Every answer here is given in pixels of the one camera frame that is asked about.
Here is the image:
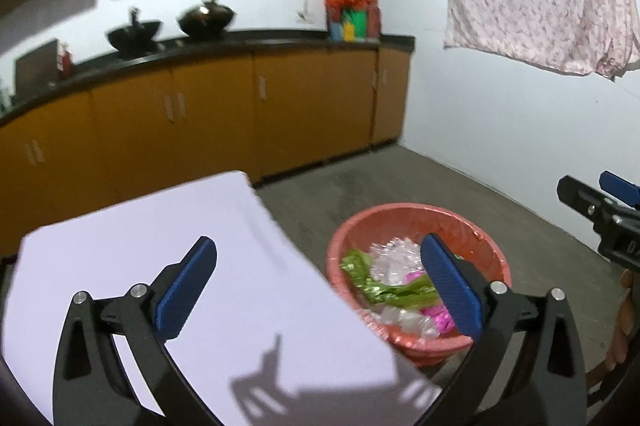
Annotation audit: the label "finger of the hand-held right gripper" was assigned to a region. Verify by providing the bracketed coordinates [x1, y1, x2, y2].
[599, 171, 640, 209]
[557, 175, 621, 229]

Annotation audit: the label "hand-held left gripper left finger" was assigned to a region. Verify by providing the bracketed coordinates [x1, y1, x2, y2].
[52, 235, 221, 426]

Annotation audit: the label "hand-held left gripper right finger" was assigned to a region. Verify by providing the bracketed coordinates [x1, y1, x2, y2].
[420, 233, 588, 426]

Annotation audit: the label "pink plastic bag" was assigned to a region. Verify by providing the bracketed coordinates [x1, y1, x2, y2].
[407, 271, 458, 338]

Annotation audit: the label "white plastic bag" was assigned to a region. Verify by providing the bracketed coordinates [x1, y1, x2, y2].
[370, 303, 441, 341]

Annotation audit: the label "green plastic bag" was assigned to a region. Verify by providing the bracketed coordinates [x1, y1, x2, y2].
[341, 249, 441, 307]

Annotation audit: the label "red plastic basin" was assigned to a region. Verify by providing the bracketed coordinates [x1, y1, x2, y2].
[326, 203, 513, 367]

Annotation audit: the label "clear plastic bag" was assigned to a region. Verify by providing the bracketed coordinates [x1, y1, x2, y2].
[369, 237, 426, 287]

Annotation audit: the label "red plastic basin liner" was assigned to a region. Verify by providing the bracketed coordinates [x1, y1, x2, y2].
[337, 209, 503, 339]

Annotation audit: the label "person's right hand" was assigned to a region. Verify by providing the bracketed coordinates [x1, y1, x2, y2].
[602, 269, 638, 374]

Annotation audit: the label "lavender table cloth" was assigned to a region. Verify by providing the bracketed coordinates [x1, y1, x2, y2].
[2, 170, 443, 426]

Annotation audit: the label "wooden lower cabinets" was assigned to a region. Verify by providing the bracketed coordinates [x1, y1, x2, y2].
[0, 44, 413, 257]

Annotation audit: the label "red bottle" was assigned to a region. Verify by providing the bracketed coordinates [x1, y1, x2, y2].
[57, 41, 75, 77]

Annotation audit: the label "black wok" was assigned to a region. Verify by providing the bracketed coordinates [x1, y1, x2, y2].
[106, 9, 163, 52]

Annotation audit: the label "black countertop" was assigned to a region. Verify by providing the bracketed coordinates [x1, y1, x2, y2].
[0, 30, 417, 127]

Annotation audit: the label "dark cutting board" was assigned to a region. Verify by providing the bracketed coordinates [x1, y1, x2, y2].
[15, 39, 61, 94]

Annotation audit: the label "wok with steel lid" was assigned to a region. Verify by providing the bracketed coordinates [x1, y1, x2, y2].
[177, 0, 236, 38]

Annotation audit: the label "red container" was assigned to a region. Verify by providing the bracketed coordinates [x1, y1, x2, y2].
[367, 4, 383, 40]

